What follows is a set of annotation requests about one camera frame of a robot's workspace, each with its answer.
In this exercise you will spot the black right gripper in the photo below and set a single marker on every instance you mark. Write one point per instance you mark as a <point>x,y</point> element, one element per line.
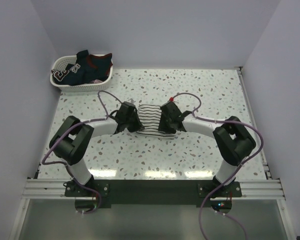
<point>163,128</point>

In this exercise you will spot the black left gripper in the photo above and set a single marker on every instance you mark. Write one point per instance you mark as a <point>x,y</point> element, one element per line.
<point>138,125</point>

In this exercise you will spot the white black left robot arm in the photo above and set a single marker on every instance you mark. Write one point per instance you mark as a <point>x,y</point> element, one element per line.
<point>71,141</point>

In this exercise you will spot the white plastic laundry basket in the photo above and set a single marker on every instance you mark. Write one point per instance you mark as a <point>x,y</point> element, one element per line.
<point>61,63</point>

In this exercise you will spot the navy maroon tank top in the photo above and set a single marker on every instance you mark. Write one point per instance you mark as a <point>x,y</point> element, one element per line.
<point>87,69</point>

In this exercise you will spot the black white striped tank top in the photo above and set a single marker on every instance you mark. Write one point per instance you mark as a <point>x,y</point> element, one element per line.
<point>149,116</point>

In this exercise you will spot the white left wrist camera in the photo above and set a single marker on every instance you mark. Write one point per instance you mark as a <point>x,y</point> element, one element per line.
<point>133,100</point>

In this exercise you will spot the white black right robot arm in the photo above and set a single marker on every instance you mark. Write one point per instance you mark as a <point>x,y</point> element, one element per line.
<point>233,140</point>

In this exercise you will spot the aluminium front rail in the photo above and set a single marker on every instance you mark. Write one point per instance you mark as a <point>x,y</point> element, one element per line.
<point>250,189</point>

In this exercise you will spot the aluminium right side rail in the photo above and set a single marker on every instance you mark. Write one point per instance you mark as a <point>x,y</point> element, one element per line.
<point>266,166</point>

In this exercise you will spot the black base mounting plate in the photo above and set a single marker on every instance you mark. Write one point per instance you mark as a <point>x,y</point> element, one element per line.
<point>139,192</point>

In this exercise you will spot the aluminium rail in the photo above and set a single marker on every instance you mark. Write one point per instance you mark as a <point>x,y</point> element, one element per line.
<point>250,189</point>
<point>266,166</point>

